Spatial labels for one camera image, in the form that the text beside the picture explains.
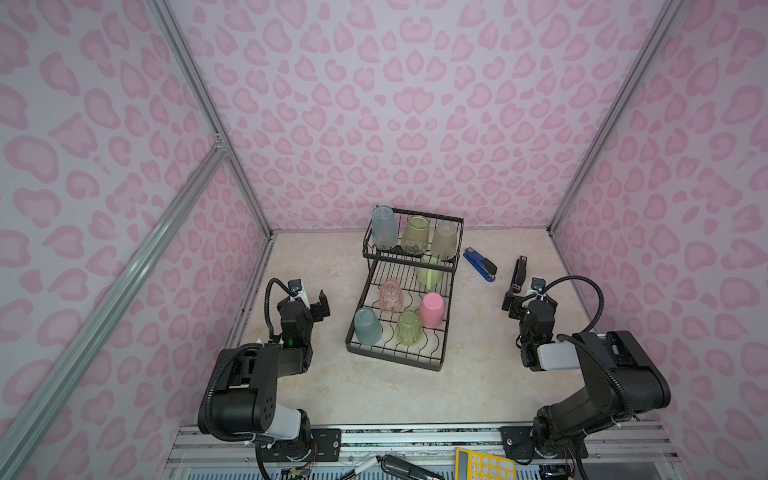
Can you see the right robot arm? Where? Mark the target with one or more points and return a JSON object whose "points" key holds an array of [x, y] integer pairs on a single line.
{"points": [[620, 382]]}

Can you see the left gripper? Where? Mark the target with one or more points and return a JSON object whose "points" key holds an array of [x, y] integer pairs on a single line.
{"points": [[318, 313]]}

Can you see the light green transparent cup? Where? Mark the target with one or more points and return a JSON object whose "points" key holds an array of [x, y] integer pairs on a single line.
{"points": [[415, 240]]}

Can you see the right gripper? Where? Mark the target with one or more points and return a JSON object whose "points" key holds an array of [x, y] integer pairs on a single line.
{"points": [[517, 305]]}

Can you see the blue stapler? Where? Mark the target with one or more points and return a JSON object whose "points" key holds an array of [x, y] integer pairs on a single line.
{"points": [[484, 266]]}

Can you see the yellow calculator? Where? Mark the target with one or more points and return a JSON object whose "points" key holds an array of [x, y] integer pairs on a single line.
{"points": [[472, 465]]}

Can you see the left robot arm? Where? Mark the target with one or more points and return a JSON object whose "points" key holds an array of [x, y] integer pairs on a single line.
{"points": [[240, 400]]}

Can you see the bright green transparent cup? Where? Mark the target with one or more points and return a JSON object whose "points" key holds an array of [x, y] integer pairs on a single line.
{"points": [[409, 329]]}

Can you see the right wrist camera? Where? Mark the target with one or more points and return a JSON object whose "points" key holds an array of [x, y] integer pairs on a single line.
{"points": [[537, 287]]}

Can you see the pale green frosted cup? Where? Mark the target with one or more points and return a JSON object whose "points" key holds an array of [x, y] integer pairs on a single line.
{"points": [[445, 240]]}

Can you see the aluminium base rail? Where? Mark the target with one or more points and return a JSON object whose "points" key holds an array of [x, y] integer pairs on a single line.
{"points": [[632, 450]]}

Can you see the teal textured plastic cup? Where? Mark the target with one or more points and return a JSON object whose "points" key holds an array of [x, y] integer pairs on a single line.
{"points": [[384, 228]]}

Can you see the pink transparent cup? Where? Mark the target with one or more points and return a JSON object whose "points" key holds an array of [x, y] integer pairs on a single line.
{"points": [[391, 298]]}

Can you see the solid pink plastic cup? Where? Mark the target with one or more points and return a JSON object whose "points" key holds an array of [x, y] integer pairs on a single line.
{"points": [[432, 310]]}

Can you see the white mug green handle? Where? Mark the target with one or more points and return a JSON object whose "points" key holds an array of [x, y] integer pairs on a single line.
{"points": [[429, 276]]}

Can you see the black wire dish rack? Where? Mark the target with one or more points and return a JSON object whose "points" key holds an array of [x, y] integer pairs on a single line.
{"points": [[397, 265]]}

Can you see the black marker pen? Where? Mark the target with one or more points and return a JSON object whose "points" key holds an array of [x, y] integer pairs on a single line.
{"points": [[394, 466]]}

